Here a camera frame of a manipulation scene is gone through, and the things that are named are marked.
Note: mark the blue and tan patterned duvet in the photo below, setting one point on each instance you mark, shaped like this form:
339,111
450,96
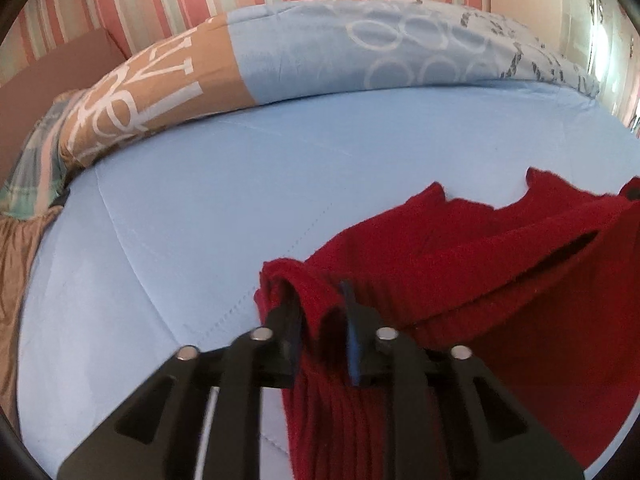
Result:
300,50

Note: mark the brown pillow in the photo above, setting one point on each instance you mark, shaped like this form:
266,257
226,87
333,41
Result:
15,285

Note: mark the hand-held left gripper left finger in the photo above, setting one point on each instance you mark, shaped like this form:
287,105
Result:
285,345

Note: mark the plaid pillow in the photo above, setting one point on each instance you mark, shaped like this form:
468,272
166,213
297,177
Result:
35,170

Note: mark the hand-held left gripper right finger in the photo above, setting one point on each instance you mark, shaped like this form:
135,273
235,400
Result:
354,340

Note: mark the pink bed headboard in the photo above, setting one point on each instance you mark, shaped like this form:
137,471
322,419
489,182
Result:
60,70

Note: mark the red knit sweater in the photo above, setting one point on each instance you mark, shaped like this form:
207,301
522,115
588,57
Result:
475,285

